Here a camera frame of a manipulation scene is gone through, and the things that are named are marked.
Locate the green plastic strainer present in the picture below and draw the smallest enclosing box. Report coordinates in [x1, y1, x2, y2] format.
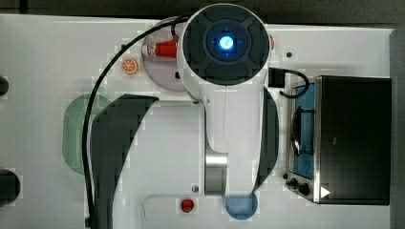
[62, 94, 90, 176]

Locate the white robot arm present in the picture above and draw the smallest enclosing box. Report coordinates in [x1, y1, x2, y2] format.
[177, 3, 271, 196]

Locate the grey round plate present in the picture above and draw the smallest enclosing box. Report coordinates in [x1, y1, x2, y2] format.
[141, 26, 185, 93]

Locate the red ketchup bottle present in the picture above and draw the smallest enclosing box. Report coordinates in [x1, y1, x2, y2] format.
[141, 39, 177, 58]

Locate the orange slice toy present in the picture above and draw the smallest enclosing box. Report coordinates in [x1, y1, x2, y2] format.
[121, 58, 139, 75]

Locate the black toaster oven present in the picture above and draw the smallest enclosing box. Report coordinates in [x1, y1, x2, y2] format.
[284, 75, 392, 205]

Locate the black cup left upper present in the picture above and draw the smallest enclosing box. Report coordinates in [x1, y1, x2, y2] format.
[0, 76, 10, 96]

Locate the black cup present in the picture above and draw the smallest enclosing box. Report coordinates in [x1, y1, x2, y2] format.
[0, 169, 21, 207]
[0, 76, 10, 96]

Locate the black cup left lower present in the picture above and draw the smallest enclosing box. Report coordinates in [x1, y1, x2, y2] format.
[0, 169, 21, 207]

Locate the black plug with cable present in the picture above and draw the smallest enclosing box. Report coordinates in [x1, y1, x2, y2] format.
[267, 68, 309, 99]

